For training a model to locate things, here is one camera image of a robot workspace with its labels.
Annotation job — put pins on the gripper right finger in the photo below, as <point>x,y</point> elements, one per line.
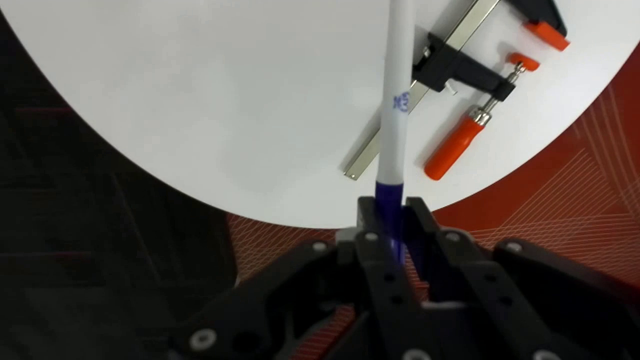
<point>505,295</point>

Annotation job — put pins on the white marker with blue cap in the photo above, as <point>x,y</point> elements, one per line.
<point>394,125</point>

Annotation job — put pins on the orange and black bar clamp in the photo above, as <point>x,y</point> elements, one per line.
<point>452,82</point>

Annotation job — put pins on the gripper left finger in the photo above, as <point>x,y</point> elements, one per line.
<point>300,290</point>

